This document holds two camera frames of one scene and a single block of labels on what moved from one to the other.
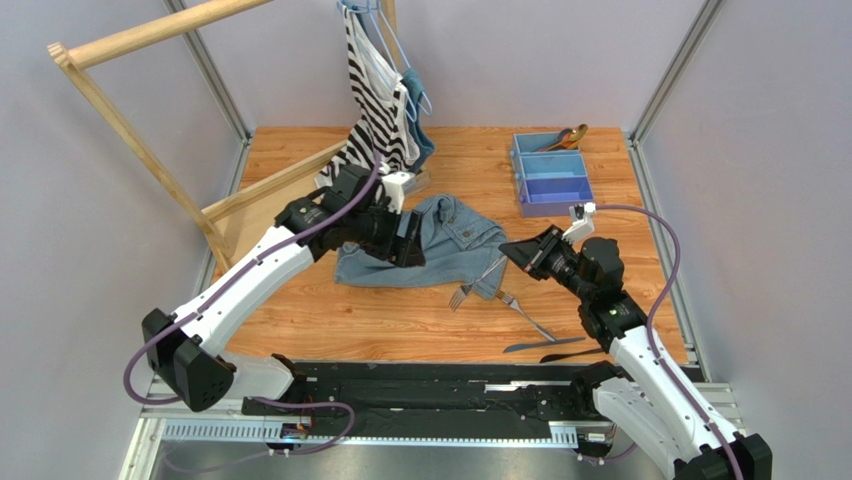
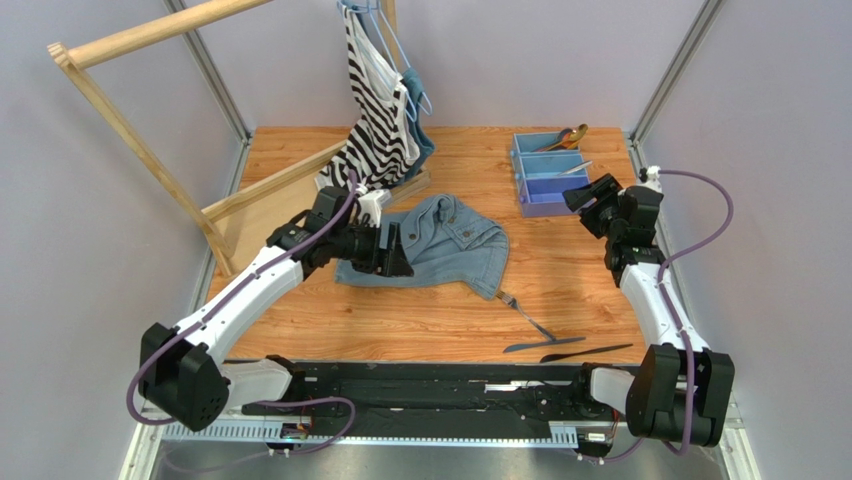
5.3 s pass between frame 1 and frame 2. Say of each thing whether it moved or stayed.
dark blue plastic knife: stayed
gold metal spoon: stayed
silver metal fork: stayed
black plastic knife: stayed
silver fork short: moved
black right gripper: moved
